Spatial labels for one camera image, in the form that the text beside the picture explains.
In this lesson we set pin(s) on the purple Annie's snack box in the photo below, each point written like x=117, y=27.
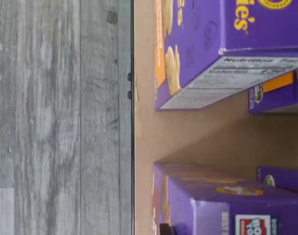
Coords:
x=273, y=100
x=285, y=178

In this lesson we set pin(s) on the brown wooden shelf board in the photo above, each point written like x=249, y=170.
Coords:
x=188, y=137

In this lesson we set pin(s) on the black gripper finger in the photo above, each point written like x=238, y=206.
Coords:
x=167, y=229

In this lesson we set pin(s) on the black metal shelf rack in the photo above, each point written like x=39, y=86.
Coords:
x=132, y=147

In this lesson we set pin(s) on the purple box yellow patch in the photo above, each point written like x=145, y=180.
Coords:
x=200, y=29

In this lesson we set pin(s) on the purple box brown patch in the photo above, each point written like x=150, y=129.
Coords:
x=261, y=215

